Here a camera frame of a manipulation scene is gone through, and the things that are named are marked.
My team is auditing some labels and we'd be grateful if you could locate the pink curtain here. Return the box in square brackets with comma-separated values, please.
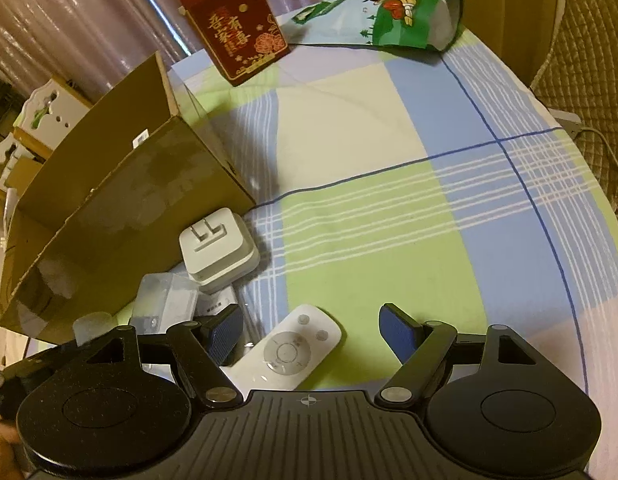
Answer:
[0, 0, 391, 107]

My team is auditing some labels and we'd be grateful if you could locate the wooden door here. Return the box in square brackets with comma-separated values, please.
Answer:
[386, 0, 572, 87]

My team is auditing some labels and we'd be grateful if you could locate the translucent plastic case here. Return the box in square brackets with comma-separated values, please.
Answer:
[72, 312, 116, 346]

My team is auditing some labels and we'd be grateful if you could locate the person's left hand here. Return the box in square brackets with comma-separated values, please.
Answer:
[0, 420, 23, 477]

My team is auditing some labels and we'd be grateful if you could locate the white cable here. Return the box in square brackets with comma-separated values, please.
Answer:
[579, 127, 618, 192]

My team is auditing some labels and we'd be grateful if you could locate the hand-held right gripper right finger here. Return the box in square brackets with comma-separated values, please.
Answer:
[376, 302, 560, 412]

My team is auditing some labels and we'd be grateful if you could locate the green cartoon snack bag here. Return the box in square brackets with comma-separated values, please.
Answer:
[291, 0, 465, 53]

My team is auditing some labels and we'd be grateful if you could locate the white plug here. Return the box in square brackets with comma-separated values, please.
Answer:
[548, 106, 586, 137]

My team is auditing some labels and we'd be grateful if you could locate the clear white package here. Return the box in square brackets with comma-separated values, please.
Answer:
[130, 273, 238, 334]

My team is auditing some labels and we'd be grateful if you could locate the dark stacked shelf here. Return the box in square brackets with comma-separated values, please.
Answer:
[0, 72, 26, 137]

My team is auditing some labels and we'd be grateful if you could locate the white carved chair back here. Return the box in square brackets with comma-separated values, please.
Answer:
[0, 141, 26, 187]
[16, 76, 96, 152]

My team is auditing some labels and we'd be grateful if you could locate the red gift box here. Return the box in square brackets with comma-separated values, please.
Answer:
[179, 0, 292, 88]

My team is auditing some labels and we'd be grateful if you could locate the quilted chair cover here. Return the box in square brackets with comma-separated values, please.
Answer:
[531, 0, 618, 222]

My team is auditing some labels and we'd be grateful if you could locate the white remote control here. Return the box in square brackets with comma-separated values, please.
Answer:
[227, 303, 343, 392]

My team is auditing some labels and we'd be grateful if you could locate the checked cloth desktop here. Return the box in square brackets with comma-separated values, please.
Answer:
[26, 25, 618, 411]

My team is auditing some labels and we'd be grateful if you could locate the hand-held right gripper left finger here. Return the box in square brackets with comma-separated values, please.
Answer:
[54, 303, 246, 412]

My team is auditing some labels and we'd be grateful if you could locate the white power adapter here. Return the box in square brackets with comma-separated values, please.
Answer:
[178, 207, 261, 292]

